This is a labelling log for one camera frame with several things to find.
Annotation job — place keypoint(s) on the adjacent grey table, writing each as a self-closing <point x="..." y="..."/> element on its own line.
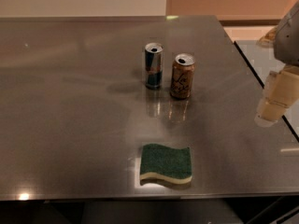
<point x="261" y="62"/>

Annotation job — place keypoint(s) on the orange La Croix can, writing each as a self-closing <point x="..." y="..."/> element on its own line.
<point x="182" y="76"/>

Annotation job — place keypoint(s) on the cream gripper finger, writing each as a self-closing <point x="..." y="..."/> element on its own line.
<point x="280" y="92"/>

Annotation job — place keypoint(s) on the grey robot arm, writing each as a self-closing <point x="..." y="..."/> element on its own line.
<point x="286" y="38"/>

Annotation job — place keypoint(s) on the green and yellow sponge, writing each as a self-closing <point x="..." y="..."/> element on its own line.
<point x="173" y="165"/>

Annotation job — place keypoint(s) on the blue silver redbull can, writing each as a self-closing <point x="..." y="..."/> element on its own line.
<point x="154" y="65"/>

